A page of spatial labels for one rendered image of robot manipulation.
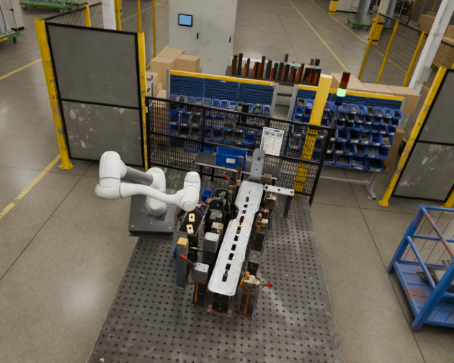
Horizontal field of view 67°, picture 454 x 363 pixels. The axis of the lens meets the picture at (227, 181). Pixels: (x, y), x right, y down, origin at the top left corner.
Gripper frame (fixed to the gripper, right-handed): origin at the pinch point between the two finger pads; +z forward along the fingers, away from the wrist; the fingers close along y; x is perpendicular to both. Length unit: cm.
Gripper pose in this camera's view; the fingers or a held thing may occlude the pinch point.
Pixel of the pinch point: (190, 222)
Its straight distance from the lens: 247.2
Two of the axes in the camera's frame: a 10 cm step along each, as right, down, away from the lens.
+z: -0.9, 8.3, 5.5
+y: 9.7, -0.4, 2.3
